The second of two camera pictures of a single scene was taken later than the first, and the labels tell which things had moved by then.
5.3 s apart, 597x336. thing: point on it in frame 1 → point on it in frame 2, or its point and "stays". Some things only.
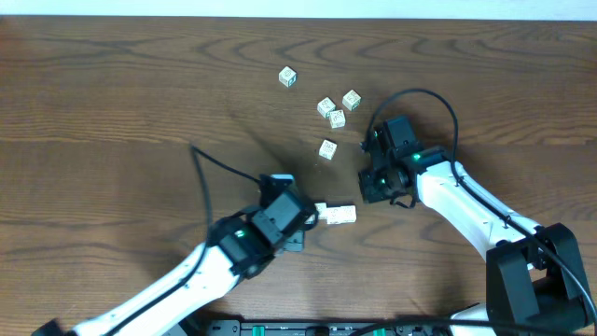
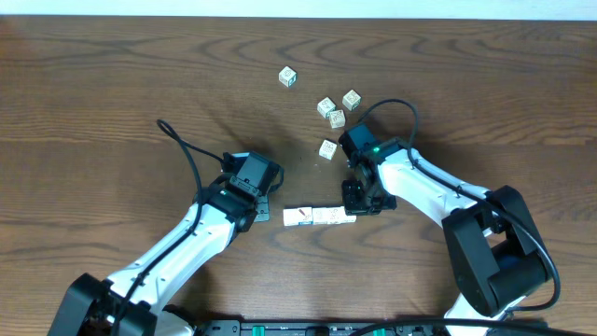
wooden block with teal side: [287, 77] stays
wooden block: [327, 148] stays
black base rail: [328, 329] stays
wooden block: [326, 105] stays
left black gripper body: [298, 229] → [261, 208]
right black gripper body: [378, 184] → [358, 201]
